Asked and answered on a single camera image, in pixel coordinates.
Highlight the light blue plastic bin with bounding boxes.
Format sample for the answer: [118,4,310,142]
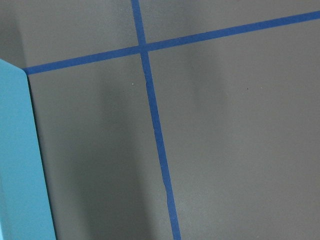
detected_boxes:
[0,60,56,240]

